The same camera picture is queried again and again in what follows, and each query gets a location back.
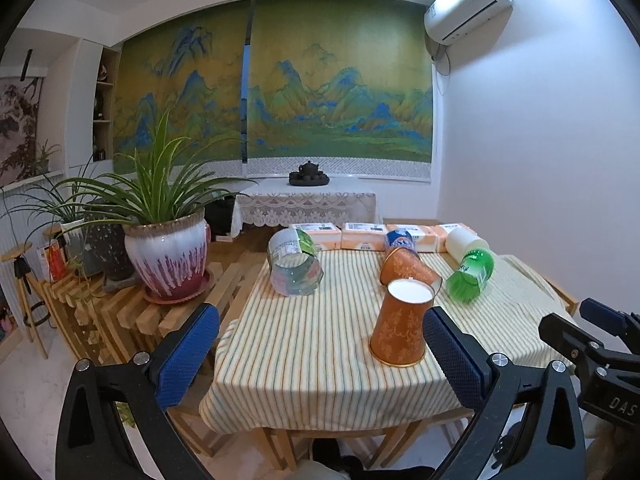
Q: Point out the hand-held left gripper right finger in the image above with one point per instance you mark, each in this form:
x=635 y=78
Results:
x=455 y=355

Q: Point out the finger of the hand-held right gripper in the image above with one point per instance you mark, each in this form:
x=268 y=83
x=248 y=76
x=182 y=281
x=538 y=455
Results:
x=567 y=332
x=597 y=311

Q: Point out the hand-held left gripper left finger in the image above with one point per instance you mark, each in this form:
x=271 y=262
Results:
x=185 y=355

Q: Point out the orange patterned paper cup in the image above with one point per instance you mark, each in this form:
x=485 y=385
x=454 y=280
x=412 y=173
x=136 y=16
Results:
x=406 y=266
x=402 y=327

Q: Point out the white paper cup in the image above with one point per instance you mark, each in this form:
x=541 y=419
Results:
x=464 y=241

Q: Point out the clear plastic cup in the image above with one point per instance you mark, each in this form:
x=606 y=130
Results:
x=294 y=269

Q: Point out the wooden slatted plant stand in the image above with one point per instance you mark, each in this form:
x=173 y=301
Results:
x=125 y=317

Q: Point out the pink plant saucer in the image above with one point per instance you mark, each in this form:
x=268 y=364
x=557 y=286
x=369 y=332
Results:
x=200 y=285

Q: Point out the green plastic bottle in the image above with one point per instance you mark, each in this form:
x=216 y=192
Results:
x=472 y=274

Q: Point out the spider plant in red-white pot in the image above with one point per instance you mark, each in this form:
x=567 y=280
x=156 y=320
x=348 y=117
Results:
x=167 y=255

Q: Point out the striped tablecloth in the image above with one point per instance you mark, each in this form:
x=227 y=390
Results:
x=310 y=350

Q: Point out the plant in dark speckled pot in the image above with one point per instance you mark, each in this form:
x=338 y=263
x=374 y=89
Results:
x=107 y=250

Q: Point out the dark cloth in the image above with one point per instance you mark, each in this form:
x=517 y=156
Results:
x=360 y=462

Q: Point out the plant in grey pot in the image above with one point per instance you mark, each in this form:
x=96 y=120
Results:
x=75 y=247

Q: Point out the red and white carton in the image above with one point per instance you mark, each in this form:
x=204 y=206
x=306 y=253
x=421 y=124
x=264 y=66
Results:
x=56 y=261

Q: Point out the wooden stool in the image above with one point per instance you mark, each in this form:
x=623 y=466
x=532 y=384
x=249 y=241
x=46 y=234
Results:
x=22 y=280

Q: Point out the white lace tablecloth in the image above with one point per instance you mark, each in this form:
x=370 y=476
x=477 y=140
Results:
x=305 y=207

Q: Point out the black tea tray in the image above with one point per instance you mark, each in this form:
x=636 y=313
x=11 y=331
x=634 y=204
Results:
x=310 y=180

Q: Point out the black teapot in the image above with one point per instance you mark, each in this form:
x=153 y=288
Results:
x=309 y=167

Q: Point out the small potted plant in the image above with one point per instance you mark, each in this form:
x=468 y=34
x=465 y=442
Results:
x=44 y=157

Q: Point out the landscape painting blind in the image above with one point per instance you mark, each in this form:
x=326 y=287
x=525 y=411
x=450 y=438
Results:
x=340 y=90
x=165 y=95

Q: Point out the white air conditioner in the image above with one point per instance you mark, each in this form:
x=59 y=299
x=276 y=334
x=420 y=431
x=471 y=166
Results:
x=467 y=2

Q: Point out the wooden wall shelf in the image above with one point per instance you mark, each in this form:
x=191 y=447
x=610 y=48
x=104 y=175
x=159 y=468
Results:
x=102 y=110

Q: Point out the ink painting wall scroll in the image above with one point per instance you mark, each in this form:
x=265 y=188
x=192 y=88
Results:
x=17 y=130

